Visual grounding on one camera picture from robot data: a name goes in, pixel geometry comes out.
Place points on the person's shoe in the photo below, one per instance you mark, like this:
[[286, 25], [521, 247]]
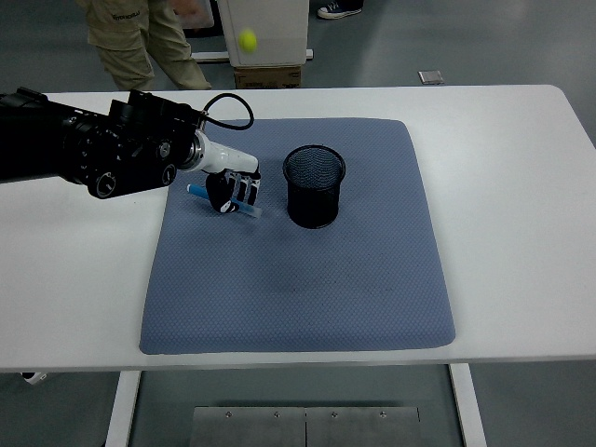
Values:
[[337, 10]]

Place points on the blue marker with clear cap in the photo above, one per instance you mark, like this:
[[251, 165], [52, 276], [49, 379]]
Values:
[[198, 190]]

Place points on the grey floor plate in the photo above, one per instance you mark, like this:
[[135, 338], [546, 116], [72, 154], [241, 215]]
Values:
[[431, 77]]

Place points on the white cabinet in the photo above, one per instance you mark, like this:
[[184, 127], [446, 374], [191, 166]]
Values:
[[279, 28]]

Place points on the white table leg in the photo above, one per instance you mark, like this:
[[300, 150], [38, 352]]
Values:
[[468, 410], [122, 410]]

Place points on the brown cardboard box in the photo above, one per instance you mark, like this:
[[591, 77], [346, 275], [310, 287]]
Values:
[[267, 77]]

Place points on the blue-grey quilted mat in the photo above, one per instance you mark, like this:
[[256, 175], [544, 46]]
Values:
[[298, 288]]

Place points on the black mesh pen holder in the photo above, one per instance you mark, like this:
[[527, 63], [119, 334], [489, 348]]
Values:
[[314, 205]]

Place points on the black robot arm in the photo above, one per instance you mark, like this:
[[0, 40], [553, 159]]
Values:
[[107, 149]]

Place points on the small white and black object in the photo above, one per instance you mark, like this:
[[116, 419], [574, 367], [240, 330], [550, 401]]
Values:
[[33, 376]]

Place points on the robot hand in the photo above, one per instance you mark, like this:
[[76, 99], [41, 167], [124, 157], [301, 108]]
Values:
[[228, 158]]

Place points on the person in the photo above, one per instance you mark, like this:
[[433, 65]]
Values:
[[135, 42]]

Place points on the yellow-green ball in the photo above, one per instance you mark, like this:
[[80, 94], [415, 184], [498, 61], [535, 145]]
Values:
[[247, 40]]

